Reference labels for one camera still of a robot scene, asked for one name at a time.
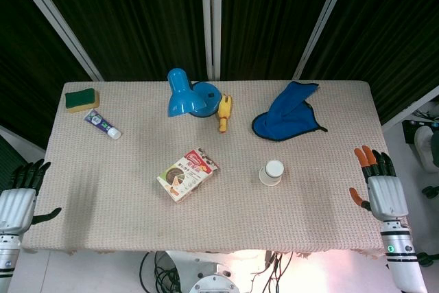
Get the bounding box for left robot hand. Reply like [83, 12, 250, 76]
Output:
[0, 159, 62, 233]

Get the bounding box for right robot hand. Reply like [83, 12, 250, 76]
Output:
[349, 145, 410, 222]

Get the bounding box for white paper cup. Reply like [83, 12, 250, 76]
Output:
[258, 159, 285, 187]

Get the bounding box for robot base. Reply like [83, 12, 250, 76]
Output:
[164, 250, 263, 293]

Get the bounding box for white machine with green parts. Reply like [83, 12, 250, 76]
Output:
[413, 124, 439, 200]

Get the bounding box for black equipment box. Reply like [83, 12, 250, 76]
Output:
[401, 119, 439, 145]

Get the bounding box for toothpaste tube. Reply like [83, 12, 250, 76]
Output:
[84, 108, 122, 141]

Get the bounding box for green yellow sponge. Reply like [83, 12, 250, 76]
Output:
[64, 88, 101, 115]

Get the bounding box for blue cloth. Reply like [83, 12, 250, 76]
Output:
[251, 81, 329, 143]

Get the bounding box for snack box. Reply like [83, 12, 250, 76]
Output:
[156, 147, 221, 204]

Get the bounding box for yellow rubber chicken toy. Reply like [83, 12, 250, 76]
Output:
[217, 93, 234, 134]

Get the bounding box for woven pink tablecloth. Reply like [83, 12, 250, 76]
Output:
[19, 80, 411, 260]

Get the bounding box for blue desk lamp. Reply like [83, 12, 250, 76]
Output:
[167, 68, 222, 119]

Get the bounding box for red black wires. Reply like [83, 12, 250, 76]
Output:
[252, 250, 296, 293]

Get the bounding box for black cable bundle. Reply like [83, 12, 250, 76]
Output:
[139, 250, 181, 293]

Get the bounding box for white folding screen frame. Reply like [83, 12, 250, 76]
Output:
[0, 0, 439, 152]

